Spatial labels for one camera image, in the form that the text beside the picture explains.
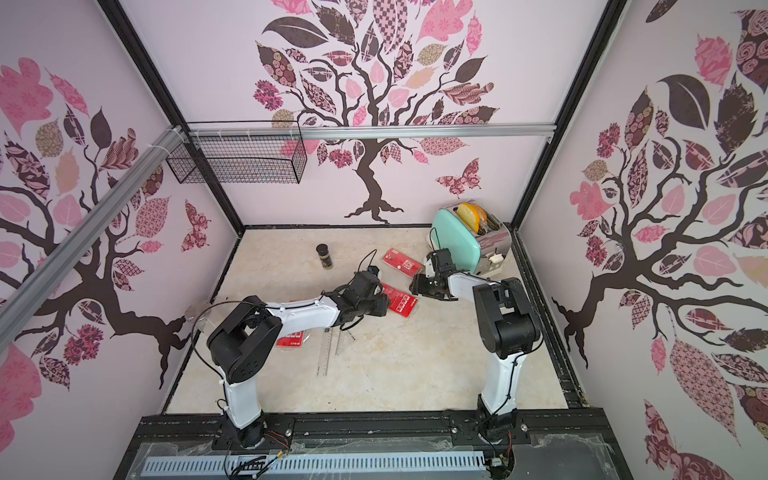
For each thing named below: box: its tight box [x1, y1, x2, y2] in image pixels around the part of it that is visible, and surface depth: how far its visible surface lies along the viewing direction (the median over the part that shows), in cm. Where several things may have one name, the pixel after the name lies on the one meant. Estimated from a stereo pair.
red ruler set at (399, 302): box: [380, 281, 419, 318], surface depth 99 cm
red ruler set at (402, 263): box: [382, 248, 425, 278], surface depth 109 cm
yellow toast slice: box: [457, 202, 488, 233], surface depth 97 cm
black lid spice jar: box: [316, 243, 333, 270], surface depth 105 cm
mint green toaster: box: [430, 200, 512, 275], surface depth 96 cm
